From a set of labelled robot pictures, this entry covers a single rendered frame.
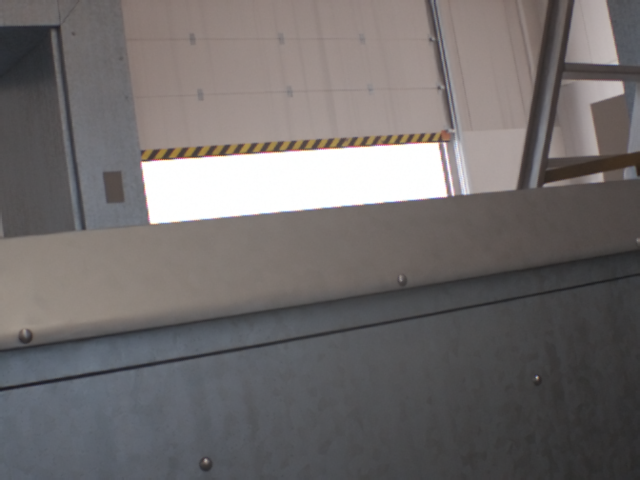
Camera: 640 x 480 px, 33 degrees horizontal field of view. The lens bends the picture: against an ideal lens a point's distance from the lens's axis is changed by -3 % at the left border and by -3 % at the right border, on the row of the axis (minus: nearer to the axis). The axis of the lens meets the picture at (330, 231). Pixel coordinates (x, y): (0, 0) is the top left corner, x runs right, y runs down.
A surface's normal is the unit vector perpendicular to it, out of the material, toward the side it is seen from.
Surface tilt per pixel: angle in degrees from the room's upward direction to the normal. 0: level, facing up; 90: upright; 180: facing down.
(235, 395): 90
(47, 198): 90
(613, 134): 90
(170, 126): 90
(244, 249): 67
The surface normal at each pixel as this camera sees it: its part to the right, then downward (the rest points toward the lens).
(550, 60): -0.76, 0.04
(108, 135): 0.55, -0.14
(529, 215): 0.50, -0.51
